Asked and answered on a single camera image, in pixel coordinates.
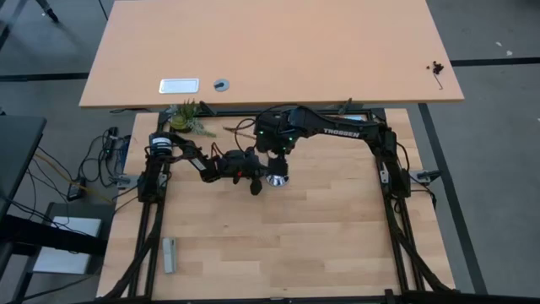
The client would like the chrome lamp socket base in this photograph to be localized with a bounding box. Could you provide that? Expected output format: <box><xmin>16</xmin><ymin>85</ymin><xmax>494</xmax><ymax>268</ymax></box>
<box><xmin>264</xmin><ymin>172</ymin><xmax>291</xmax><ymax>187</ymax></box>

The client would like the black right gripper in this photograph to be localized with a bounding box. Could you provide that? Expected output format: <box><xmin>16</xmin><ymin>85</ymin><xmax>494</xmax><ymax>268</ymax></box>
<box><xmin>254</xmin><ymin>110</ymin><xmax>301</xmax><ymax>178</ymax></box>

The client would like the small artificial potted plant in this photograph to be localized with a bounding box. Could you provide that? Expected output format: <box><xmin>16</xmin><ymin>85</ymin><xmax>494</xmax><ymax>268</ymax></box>
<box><xmin>165</xmin><ymin>100</ymin><xmax>217</xmax><ymax>138</ymax></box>

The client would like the black stand leg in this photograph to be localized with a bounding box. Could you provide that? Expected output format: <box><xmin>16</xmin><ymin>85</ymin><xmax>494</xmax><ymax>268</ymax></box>
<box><xmin>33</xmin><ymin>0</ymin><xmax>60</xmax><ymax>24</ymax></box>

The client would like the black aluminium frame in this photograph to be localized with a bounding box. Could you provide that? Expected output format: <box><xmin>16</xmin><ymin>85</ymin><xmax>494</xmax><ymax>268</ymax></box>
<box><xmin>96</xmin><ymin>107</ymin><xmax>540</xmax><ymax>304</ymax></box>

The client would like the black lamp cable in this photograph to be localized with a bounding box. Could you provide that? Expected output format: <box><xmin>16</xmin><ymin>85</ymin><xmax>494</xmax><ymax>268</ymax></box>
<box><xmin>222</xmin><ymin>118</ymin><xmax>257</xmax><ymax>151</ymax></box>

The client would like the black power plug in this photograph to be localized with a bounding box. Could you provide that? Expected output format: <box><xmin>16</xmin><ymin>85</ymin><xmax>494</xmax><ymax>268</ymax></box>
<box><xmin>103</xmin><ymin>126</ymin><xmax>120</xmax><ymax>160</ymax></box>

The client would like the black hex key with screws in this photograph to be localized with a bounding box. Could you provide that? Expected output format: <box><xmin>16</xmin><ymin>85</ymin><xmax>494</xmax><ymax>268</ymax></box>
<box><xmin>425</xmin><ymin>60</ymin><xmax>445</xmax><ymax>91</ymax></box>

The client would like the white flat box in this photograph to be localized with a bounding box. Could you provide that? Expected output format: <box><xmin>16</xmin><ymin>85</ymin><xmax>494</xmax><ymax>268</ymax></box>
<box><xmin>32</xmin><ymin>215</ymin><xmax>103</xmax><ymax>275</ymax></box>

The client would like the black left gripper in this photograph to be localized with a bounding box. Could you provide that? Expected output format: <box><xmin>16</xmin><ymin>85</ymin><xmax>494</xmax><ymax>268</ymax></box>
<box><xmin>217</xmin><ymin>148</ymin><xmax>272</xmax><ymax>196</ymax></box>

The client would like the yellow floor cable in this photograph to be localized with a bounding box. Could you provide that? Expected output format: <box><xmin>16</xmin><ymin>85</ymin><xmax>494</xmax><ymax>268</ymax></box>
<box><xmin>33</xmin><ymin>152</ymin><xmax>114</xmax><ymax>204</ymax></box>

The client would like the grey rectangular block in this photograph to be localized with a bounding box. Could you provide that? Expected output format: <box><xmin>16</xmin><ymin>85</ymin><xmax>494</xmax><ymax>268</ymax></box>
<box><xmin>162</xmin><ymin>236</ymin><xmax>177</xmax><ymax>274</ymax></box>

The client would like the beige wooden desk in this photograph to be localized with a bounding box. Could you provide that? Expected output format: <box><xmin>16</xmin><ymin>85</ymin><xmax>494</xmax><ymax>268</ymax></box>
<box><xmin>78</xmin><ymin>0</ymin><xmax>465</xmax><ymax>110</ymax></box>

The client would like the black side desk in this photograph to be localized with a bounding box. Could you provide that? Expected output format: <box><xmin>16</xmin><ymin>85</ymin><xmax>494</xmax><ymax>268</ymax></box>
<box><xmin>0</xmin><ymin>114</ymin><xmax>47</xmax><ymax>216</ymax></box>

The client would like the black power adapter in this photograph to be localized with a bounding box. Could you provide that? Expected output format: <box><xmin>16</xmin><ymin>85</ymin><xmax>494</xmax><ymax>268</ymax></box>
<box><xmin>66</xmin><ymin>176</ymin><xmax>88</xmax><ymax>202</ymax></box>

